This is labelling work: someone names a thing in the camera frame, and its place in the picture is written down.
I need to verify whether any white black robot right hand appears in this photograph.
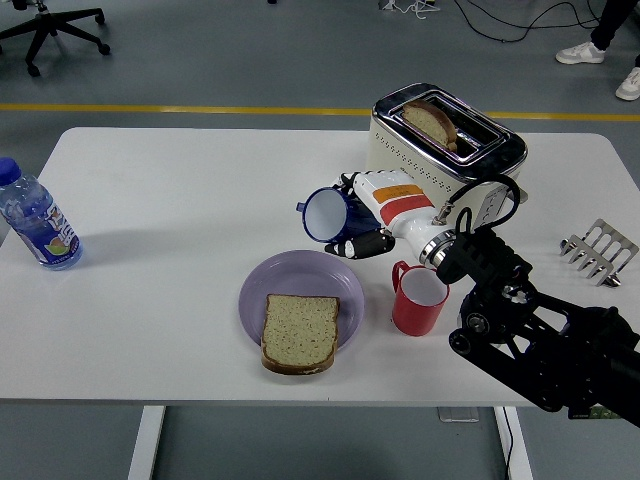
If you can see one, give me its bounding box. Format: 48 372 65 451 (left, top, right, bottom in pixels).
323 169 450 261

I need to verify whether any blue enamel cup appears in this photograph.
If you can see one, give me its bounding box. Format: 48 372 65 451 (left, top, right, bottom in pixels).
295 187 381 245

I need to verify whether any rounded bread slice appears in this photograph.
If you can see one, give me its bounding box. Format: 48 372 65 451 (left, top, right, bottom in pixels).
402 99 459 153

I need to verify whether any red plastic cup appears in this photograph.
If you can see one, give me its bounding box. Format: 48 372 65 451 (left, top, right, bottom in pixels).
390 259 451 338

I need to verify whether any square bread slice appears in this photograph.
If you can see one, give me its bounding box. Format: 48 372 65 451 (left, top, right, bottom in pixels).
259 293 342 376

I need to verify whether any cream chrome toaster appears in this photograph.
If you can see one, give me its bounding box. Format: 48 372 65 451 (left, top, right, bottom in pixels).
363 82 530 255

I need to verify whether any purple round plate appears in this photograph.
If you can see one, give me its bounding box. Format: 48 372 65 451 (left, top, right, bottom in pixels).
237 249 366 357

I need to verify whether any silver metal toast rack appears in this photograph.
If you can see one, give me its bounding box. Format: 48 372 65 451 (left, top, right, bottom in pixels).
558 217 640 289

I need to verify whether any person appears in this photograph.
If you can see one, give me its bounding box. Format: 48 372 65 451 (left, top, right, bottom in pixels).
555 0 640 101

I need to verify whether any white table leg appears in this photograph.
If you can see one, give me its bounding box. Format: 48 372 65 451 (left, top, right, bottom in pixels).
493 405 534 480
127 405 167 480

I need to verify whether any black table control panel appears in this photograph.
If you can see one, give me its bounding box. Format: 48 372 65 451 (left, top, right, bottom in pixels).
567 405 621 420

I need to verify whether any blue-capped drink bottle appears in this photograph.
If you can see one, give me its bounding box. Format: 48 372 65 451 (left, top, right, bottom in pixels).
0 157 84 272

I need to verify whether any black office chair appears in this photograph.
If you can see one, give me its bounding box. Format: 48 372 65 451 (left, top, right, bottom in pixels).
0 0 112 78

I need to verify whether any black floor cable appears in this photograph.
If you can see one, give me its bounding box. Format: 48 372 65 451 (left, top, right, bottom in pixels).
452 0 606 44

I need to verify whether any white floor cable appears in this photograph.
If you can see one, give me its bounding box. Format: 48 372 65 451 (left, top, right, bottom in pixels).
378 0 441 24

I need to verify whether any grey under-table bracket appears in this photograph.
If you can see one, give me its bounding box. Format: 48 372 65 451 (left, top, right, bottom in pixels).
437 407 481 424

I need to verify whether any thin black cable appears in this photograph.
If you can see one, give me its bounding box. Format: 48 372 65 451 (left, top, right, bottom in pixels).
501 407 516 480

